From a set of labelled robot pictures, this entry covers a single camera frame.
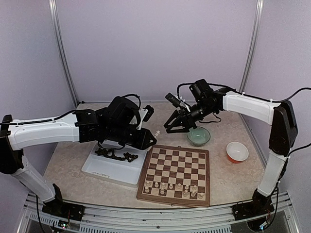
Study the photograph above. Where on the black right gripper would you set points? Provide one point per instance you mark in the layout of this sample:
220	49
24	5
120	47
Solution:
187	115

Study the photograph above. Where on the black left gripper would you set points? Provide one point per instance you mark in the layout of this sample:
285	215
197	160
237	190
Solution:
142	142

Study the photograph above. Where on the wooden chess board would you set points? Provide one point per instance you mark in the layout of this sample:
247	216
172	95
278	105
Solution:
168	164

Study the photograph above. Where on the white plastic divided tray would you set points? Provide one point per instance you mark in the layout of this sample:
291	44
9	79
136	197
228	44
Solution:
120	172

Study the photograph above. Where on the white knight piece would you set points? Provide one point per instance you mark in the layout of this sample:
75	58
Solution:
193	193

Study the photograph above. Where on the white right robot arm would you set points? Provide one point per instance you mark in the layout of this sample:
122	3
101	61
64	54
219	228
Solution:
280	116

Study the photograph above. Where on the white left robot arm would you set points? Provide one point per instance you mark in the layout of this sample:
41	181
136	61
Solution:
74	126

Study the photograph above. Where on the pile of dark chess pieces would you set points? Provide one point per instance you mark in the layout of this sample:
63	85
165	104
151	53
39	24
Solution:
111	154

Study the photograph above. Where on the green ceramic bowl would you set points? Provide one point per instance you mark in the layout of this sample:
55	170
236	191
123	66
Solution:
198	137

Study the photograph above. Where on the white queen piece lying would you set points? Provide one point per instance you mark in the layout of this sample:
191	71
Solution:
100	175

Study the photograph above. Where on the orange white bowl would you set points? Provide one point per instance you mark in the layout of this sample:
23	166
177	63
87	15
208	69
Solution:
237	152

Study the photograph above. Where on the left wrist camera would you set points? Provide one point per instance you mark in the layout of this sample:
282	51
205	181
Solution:
144	115

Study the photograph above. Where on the right aluminium frame post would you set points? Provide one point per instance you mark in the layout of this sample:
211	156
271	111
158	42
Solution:
252	45

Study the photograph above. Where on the aluminium frame post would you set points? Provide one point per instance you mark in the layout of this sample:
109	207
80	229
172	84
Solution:
252	45
62	53

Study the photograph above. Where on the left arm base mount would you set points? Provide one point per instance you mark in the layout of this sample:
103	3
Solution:
63	209

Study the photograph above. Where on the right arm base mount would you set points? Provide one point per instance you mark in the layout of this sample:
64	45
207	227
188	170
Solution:
244	210

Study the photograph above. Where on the front aluminium rail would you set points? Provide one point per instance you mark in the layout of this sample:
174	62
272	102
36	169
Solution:
108	219

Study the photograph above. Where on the left aluminium frame post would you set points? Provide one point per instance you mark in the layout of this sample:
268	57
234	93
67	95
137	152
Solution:
62	53

